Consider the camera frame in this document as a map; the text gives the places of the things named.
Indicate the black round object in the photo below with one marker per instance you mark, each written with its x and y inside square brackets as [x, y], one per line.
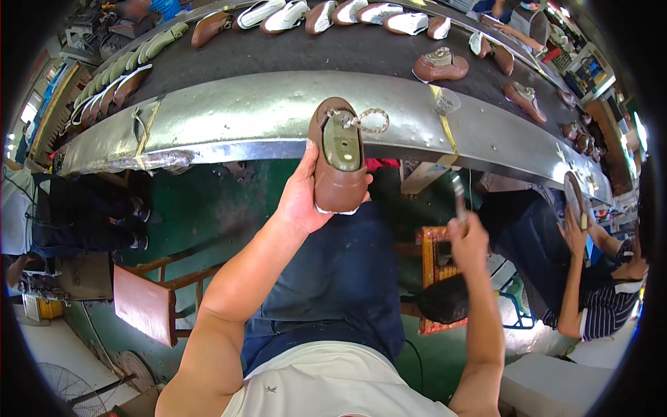
[443, 301]

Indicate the person's right fingers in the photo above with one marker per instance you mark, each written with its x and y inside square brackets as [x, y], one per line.
[461, 228]

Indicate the row of green shoe lasts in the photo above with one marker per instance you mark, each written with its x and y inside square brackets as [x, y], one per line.
[130, 56]

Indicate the workshop machines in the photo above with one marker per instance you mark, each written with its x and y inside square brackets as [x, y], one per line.
[109, 28]

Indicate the wooden rack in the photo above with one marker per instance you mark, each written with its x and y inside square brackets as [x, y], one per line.
[52, 117]

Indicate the red cloth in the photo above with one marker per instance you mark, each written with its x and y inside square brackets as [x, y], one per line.
[383, 164]

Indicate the conveyor belt with metal rim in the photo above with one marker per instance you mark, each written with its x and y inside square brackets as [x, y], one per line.
[250, 112]

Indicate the row of brown shoe uppers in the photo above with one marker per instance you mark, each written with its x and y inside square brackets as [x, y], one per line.
[120, 91]

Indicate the dark machine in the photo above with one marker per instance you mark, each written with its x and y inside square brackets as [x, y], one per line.
[57, 281]

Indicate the white block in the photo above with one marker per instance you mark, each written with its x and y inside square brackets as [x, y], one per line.
[555, 385]

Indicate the blue metal frame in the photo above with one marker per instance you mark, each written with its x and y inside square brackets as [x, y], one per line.
[518, 312]

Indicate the white-soled brown shoe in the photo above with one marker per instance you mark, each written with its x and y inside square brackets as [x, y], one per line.
[477, 44]

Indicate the clear plastic cup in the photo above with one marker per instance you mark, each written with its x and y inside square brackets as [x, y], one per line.
[447, 101]

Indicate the person's body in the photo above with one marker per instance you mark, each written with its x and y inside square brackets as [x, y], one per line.
[323, 385]

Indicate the group of small brown shoes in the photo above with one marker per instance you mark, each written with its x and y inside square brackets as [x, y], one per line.
[570, 130]

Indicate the cardboard piece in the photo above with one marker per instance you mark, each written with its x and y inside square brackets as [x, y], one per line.
[423, 177]

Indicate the floor fan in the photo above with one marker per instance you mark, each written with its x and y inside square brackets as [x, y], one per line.
[67, 388]

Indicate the person's left hand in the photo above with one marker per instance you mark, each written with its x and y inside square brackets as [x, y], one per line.
[299, 203]

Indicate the person's right hand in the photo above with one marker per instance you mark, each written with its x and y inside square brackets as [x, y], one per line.
[470, 247]

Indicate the cluttered workbench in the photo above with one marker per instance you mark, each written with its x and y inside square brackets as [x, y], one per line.
[594, 78]

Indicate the red and yellow woven stool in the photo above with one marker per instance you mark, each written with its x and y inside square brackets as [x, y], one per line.
[430, 255]

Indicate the row of white-soled shoes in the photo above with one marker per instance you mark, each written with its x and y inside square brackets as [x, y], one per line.
[323, 14]

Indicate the round metal wheel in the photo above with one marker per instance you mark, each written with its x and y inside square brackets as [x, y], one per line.
[136, 369]

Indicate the grey hand tool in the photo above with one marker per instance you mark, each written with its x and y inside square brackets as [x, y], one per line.
[459, 198]

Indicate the wooden stool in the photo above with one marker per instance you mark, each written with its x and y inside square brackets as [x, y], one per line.
[146, 305]

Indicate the grey shoe sole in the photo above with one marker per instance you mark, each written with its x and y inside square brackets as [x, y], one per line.
[573, 195]

